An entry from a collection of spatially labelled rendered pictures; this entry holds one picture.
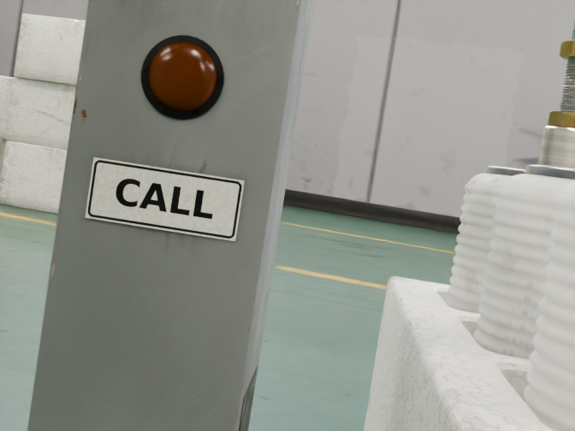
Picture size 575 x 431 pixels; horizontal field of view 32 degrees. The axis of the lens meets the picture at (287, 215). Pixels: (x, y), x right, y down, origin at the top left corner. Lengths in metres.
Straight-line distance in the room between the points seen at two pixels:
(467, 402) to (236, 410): 0.08
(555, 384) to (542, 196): 0.12
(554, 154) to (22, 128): 2.46
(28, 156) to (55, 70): 0.25
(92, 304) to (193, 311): 0.03
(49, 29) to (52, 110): 0.23
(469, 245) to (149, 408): 0.25
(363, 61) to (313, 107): 0.37
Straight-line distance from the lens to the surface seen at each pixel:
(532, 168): 0.43
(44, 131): 2.89
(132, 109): 0.33
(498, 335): 0.42
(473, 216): 0.54
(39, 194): 2.87
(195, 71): 0.33
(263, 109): 0.33
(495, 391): 0.32
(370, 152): 5.55
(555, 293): 0.31
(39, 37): 2.92
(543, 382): 0.32
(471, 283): 0.54
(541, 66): 5.44
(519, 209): 0.42
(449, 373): 0.34
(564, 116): 0.56
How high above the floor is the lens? 0.24
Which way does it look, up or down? 3 degrees down
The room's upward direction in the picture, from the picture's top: 9 degrees clockwise
